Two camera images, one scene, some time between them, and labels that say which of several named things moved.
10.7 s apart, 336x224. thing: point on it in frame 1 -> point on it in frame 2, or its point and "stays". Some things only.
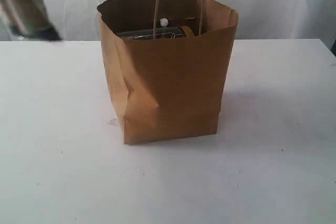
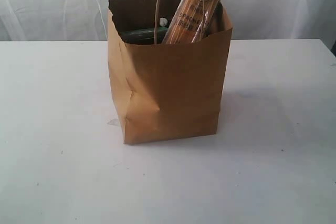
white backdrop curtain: [270, 5] stays
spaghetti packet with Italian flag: [24, 15] -> [192, 20]
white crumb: [164, 22] stays
